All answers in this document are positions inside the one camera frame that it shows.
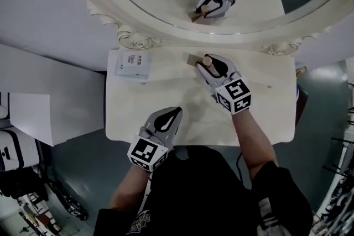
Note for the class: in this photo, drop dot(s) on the black metal rack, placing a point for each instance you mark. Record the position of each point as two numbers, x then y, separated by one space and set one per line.
340 146

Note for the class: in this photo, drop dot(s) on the white case with black trim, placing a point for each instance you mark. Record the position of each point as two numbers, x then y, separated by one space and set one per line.
3 112
19 149

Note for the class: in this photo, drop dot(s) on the person's left forearm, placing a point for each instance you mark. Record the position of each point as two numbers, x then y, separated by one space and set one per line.
130 190

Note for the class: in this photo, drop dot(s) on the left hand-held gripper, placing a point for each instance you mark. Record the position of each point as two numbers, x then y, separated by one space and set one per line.
146 152

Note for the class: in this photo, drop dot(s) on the white flat box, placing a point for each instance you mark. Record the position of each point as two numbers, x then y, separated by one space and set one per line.
132 63

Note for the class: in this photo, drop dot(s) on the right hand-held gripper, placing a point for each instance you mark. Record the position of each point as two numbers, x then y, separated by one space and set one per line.
235 94

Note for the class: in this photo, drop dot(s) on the small gold object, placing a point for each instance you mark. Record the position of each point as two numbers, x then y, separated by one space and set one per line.
301 71

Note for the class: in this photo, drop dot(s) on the person's black t-shirt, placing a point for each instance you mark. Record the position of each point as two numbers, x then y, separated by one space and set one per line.
193 196

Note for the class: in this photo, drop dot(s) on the dark brown stool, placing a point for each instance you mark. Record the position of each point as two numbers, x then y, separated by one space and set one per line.
302 105

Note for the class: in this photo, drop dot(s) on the blue item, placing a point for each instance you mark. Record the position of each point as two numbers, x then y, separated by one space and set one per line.
297 91

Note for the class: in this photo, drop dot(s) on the ornate white oval mirror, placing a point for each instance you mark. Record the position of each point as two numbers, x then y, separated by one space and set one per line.
166 33

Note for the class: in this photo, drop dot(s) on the black bag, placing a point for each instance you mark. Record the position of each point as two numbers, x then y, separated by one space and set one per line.
22 185

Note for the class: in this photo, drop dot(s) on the person's right forearm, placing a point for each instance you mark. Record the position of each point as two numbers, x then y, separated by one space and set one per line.
251 141

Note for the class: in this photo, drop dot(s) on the white dressing table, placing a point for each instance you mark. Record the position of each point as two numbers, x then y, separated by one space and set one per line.
166 107

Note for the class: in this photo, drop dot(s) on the white shelf unit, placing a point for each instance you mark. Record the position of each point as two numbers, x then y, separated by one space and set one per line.
55 91

